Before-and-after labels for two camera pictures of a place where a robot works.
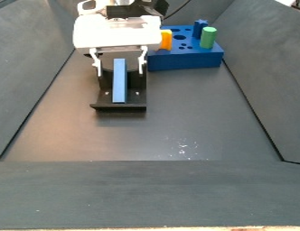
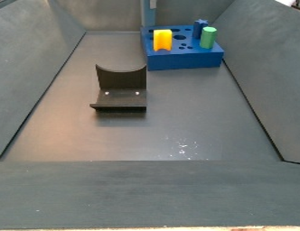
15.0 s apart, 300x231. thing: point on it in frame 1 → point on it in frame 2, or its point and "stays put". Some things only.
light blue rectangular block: (118, 80) → (147, 14)
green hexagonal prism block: (208, 37) stays put
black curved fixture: (135, 100) stays put
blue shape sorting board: (186, 53) stays put
